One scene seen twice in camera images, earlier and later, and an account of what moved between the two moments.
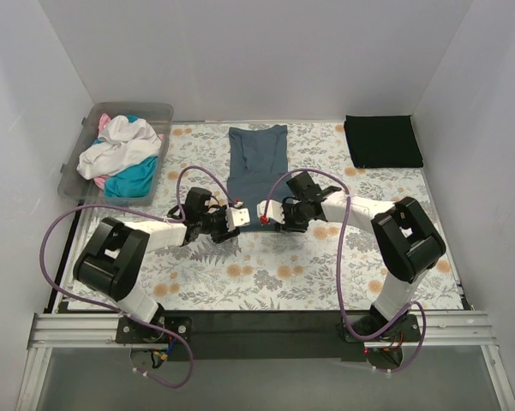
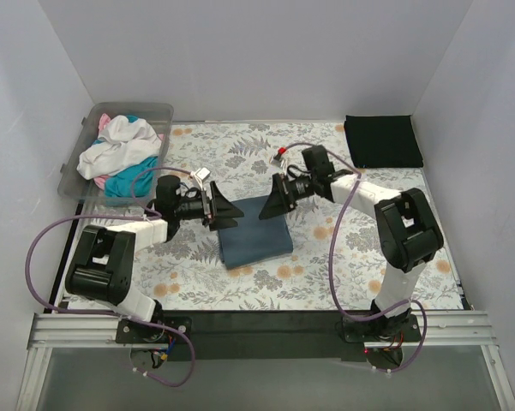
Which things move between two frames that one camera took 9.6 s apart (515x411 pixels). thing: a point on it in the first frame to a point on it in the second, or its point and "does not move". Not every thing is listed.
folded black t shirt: (383, 141) does not move
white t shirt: (121, 142) does not move
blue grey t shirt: (258, 169) to (254, 238)
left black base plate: (133, 331) does not move
